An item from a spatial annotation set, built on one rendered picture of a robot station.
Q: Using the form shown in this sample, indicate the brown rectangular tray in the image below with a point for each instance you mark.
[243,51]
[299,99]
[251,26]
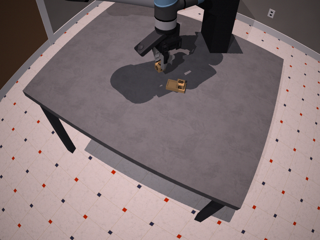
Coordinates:
[171,85]

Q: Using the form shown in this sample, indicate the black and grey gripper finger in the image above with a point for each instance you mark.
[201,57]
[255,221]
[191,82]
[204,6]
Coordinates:
[166,58]
[156,54]

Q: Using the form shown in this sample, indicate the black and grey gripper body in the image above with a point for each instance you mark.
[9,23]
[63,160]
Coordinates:
[171,41]

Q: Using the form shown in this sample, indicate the wooden calendar cube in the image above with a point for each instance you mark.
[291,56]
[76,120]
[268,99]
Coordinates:
[180,84]
[158,66]

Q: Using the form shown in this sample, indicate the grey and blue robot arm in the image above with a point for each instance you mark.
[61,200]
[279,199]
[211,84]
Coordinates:
[165,18]

